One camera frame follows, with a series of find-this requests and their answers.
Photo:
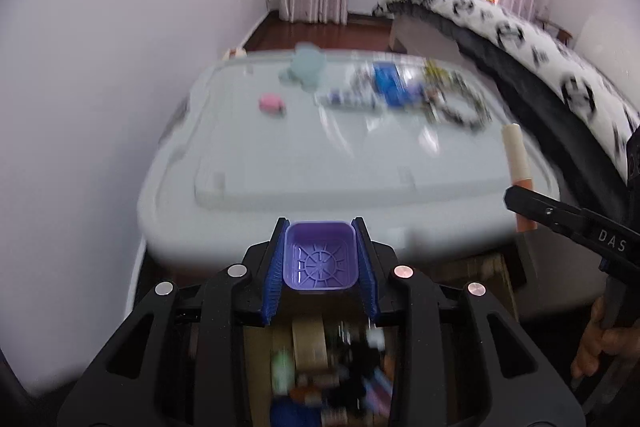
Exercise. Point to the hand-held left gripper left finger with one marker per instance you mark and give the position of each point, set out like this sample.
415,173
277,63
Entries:
272,279

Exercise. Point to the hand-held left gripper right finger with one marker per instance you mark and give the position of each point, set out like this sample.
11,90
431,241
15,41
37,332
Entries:
366,279

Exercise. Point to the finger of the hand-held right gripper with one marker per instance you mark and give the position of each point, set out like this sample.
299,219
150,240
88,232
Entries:
555,213

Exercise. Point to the purple plastic cup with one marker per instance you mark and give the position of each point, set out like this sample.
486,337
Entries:
320,257

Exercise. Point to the cream orange tube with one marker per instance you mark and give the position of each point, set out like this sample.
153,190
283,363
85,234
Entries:
515,152

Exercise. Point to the cardboard box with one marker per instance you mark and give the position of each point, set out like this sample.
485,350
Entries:
490,272

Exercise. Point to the white green tube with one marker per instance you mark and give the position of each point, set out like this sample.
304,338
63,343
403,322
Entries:
282,369

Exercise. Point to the person's right hand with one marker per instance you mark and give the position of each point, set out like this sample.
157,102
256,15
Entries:
600,347

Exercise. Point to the blue cloth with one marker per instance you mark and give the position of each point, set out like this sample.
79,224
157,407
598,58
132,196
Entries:
294,413

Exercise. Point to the black yellow wrapper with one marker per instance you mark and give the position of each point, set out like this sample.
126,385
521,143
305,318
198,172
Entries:
452,99

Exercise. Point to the small pink object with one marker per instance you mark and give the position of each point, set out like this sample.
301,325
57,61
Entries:
271,103

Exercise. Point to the bed with patterned blanket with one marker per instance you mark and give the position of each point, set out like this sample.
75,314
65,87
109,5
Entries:
530,37

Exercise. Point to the white blue tube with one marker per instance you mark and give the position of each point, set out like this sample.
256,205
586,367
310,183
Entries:
350,99

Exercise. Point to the wooden chair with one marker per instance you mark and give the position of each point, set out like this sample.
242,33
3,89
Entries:
556,31

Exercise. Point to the blue packet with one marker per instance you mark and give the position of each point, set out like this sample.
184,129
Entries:
389,83

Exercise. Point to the light blue cup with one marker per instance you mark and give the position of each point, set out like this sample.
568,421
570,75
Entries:
306,64

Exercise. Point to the white bed frame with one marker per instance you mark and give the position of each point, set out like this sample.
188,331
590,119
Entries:
420,34

